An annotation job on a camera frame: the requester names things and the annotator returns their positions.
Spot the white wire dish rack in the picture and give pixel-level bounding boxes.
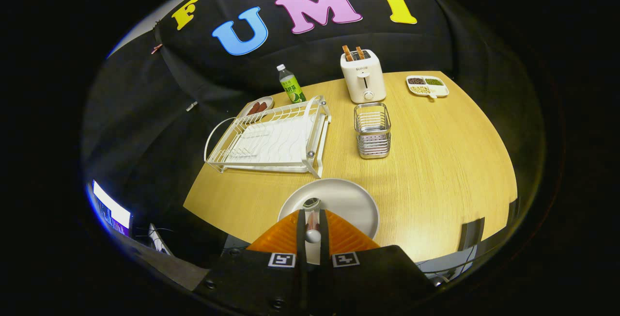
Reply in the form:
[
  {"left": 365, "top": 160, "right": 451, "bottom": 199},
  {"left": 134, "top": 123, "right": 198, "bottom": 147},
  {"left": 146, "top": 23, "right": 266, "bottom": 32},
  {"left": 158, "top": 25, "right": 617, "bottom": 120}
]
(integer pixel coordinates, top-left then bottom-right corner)
[{"left": 204, "top": 95, "right": 332, "bottom": 179}]

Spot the metal wire basket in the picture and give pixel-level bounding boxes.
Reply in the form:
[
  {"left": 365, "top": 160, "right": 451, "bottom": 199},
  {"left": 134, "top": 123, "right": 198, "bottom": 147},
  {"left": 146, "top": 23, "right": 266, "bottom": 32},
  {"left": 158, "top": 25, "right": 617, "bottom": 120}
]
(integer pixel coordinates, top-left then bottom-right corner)
[{"left": 354, "top": 102, "right": 392, "bottom": 159}]

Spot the black backdrop cloth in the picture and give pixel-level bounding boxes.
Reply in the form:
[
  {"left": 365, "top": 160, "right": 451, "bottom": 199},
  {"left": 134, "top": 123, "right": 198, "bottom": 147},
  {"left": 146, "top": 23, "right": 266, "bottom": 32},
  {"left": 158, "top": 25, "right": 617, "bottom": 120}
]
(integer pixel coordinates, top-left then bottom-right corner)
[{"left": 81, "top": 0, "right": 545, "bottom": 239}]

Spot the computer monitor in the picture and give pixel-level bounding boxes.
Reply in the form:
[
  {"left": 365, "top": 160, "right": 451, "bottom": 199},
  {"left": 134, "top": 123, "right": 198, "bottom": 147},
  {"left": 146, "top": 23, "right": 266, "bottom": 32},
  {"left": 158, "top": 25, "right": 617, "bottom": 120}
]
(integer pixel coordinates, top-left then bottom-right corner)
[{"left": 91, "top": 179, "right": 132, "bottom": 237}]

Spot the bundle of cables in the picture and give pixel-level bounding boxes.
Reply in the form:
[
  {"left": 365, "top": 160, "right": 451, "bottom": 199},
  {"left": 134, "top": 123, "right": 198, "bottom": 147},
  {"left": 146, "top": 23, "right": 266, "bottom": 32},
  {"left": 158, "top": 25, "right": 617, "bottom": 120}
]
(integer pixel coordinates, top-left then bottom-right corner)
[{"left": 136, "top": 223, "right": 171, "bottom": 254}]

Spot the white plate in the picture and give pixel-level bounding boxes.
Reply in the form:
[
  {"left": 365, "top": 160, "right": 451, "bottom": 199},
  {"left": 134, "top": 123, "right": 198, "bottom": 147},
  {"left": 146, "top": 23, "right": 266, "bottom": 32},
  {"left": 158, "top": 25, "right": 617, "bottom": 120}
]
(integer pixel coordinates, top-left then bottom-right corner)
[{"left": 278, "top": 178, "right": 380, "bottom": 264}]

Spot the green label drink bottle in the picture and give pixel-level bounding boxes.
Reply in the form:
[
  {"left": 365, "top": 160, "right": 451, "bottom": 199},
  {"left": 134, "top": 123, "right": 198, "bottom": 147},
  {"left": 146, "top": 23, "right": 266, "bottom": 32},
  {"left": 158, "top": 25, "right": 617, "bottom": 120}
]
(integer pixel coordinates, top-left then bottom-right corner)
[{"left": 277, "top": 64, "right": 307, "bottom": 104}]

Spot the white toaster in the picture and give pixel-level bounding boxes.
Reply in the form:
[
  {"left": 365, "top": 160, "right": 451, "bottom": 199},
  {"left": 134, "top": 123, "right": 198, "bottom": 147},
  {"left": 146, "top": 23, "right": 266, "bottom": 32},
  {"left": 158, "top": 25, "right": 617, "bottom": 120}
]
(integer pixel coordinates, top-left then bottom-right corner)
[{"left": 340, "top": 49, "right": 387, "bottom": 104}]

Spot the small plate with sausages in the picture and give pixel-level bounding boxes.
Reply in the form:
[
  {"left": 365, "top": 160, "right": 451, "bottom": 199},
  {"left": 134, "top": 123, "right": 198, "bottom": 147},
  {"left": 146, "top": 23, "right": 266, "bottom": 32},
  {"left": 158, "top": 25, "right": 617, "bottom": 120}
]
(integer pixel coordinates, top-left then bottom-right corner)
[{"left": 237, "top": 96, "right": 275, "bottom": 118}]

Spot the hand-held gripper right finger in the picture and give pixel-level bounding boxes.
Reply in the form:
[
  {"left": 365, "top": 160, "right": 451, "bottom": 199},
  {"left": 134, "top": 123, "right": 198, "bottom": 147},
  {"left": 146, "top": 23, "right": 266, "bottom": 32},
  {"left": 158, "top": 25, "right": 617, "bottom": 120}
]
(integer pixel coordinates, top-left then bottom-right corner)
[{"left": 319, "top": 208, "right": 436, "bottom": 316}]

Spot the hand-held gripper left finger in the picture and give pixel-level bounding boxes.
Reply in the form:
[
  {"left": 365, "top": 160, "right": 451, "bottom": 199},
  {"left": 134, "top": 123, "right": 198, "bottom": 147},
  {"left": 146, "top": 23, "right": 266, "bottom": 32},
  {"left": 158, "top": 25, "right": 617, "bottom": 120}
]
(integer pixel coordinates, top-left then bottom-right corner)
[{"left": 194, "top": 208, "right": 308, "bottom": 316}]

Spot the white divided dish of beans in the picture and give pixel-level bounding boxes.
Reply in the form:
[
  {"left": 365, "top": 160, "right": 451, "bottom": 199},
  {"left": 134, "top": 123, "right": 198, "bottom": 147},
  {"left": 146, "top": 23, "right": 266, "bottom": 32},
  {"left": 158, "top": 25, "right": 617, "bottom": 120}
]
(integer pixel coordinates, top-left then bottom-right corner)
[{"left": 406, "top": 75, "right": 450, "bottom": 99}]

